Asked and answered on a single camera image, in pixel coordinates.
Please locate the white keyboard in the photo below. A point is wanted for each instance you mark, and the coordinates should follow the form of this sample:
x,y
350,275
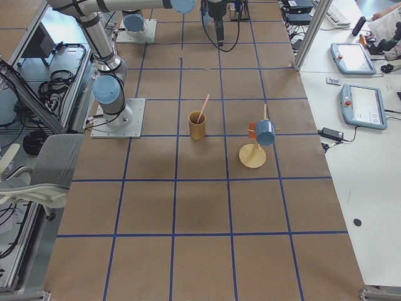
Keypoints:
x,y
336,18

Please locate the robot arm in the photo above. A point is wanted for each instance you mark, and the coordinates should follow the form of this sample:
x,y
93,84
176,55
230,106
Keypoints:
x,y
108,89
134,22

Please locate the pink chopstick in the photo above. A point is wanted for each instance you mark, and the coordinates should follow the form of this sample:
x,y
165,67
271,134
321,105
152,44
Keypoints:
x,y
203,108

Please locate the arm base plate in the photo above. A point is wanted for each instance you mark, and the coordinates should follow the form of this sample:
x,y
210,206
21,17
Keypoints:
x,y
148,36
127,124

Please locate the white side desk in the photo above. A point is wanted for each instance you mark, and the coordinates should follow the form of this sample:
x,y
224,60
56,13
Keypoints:
x,y
366,168

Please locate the grey office chair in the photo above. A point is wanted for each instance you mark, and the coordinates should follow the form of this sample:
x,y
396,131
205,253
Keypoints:
x,y
48,182

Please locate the wooden cup tree stand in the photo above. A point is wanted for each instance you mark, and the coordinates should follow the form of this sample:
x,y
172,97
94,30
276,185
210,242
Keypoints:
x,y
253,155

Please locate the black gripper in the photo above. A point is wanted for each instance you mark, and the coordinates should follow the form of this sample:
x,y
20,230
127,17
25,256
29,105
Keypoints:
x,y
215,12

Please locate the aluminium frame post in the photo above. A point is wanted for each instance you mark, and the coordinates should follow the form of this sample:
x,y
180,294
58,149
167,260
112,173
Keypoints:
x,y
316,21

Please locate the blue mug on stand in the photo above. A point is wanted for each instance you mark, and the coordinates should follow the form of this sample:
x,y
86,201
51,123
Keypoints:
x,y
265,132

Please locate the far teach pendant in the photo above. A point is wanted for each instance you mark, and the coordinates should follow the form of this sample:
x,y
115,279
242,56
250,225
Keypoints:
x,y
352,59

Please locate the near teach pendant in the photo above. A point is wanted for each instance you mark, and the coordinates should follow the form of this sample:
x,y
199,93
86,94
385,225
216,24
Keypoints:
x,y
363,106

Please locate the black power adapter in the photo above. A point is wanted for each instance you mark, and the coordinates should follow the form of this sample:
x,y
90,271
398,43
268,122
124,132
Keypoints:
x,y
331,134

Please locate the orange cup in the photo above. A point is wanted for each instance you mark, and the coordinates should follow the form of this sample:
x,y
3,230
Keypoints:
x,y
252,131

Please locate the bamboo chopstick holder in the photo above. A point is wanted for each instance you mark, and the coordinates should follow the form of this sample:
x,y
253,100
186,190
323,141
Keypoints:
x,y
197,125

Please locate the teach pendant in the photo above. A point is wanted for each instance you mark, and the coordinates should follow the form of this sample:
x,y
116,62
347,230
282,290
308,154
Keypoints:
x,y
363,106
352,59

